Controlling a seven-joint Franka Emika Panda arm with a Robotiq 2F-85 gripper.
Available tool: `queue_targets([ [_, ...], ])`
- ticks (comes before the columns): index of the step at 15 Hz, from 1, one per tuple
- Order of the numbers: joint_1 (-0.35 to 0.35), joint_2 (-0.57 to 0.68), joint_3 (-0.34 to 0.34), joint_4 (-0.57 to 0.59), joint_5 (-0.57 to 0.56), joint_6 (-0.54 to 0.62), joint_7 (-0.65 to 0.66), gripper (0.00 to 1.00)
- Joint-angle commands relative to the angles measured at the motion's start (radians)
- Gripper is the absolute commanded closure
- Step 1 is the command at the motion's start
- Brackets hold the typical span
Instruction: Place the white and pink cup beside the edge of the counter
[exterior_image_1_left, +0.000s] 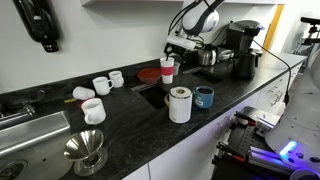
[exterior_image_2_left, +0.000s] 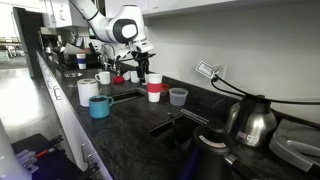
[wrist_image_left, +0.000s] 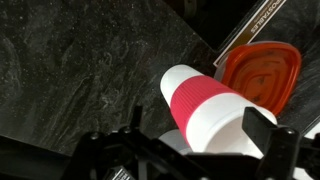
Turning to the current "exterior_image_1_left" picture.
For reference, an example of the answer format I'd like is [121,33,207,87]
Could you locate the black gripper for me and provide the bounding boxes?
[163,42,198,62]

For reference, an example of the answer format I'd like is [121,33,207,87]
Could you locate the white cup with pink sleeve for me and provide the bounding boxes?
[159,56,176,85]

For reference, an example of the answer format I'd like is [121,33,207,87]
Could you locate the small clear glass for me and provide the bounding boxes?
[173,61,181,76]

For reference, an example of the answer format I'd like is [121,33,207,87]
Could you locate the steel carafe with black lid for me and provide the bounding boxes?
[196,44,219,67]

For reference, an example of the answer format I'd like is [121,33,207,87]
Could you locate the small white mug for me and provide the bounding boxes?
[108,70,125,89]

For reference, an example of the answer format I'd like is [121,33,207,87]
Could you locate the white cylindrical canister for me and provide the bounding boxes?
[168,86,194,125]

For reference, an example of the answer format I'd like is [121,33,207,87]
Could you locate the blue mug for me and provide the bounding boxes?
[193,85,216,110]

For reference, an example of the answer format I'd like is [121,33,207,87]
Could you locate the black coffee machine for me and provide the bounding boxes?
[226,19,266,58]

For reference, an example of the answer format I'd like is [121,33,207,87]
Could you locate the black kettle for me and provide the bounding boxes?
[231,47,260,81]

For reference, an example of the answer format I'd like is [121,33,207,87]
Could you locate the large white mug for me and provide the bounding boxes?
[80,97,107,126]

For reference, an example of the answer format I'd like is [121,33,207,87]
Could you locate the black perforated cart top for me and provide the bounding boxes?
[211,105,292,180]

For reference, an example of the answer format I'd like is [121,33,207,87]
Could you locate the steel cone coffee dripper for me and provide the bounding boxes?
[63,129,105,163]

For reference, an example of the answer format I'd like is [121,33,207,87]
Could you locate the aluminium profile bar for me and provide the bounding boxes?
[247,145,298,175]

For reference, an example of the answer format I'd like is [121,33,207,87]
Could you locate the steel faucet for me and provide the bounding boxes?
[0,89,46,122]

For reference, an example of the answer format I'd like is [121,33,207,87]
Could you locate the stainless steel sink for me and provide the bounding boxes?
[0,110,72,180]

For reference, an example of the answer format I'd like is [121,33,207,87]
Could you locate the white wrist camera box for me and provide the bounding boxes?
[166,34,198,51]

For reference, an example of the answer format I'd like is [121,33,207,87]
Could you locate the white handleless cup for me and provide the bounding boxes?
[72,85,96,101]

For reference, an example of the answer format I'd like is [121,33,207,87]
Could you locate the red handled pliers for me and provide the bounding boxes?
[233,111,258,127]

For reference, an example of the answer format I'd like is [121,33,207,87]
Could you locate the yellow door frame strip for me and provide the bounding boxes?
[262,3,285,52]

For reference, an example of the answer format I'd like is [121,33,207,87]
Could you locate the long black power cable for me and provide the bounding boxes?
[252,39,293,105]

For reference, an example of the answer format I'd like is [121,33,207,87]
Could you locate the steel drawer handle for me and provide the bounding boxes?
[267,85,285,107]

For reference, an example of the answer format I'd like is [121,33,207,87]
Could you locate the red handled black tool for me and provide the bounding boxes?
[216,141,250,164]

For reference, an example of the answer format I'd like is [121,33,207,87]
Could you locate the black wall dispenser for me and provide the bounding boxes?
[12,0,63,53]

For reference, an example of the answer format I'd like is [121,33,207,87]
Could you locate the black camera tripod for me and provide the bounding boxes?
[299,16,320,47]

